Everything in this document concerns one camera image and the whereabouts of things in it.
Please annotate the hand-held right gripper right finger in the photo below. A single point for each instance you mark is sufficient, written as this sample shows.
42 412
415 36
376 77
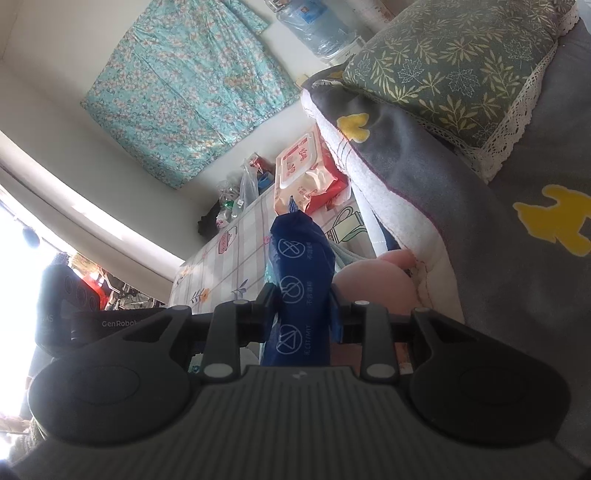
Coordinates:
335 318

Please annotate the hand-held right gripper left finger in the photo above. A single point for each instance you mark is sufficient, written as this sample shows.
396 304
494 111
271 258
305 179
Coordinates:
221 332

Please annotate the blue soft packet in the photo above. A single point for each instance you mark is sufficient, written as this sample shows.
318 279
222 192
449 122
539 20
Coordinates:
298 277

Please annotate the pink plush toy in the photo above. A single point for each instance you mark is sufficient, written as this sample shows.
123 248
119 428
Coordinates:
374 277

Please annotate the dark cloth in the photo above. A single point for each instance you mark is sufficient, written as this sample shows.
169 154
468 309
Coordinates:
208 224

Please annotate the clear plastic bag of bottles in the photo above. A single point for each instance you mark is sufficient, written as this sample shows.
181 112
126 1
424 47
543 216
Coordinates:
247 184

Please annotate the pink red wet wipes pack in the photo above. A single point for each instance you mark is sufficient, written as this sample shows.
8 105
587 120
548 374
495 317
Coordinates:
295 166

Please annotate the white water dispenser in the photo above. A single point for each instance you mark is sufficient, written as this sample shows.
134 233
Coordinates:
345 53

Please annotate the green leaf print pillow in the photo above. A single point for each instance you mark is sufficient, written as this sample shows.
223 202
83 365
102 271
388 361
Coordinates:
452 69

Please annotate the blue water dispenser bottle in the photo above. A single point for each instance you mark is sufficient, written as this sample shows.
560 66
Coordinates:
318 27

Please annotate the teal floral wall cloth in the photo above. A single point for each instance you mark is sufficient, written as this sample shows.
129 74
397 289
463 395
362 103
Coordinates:
184 83

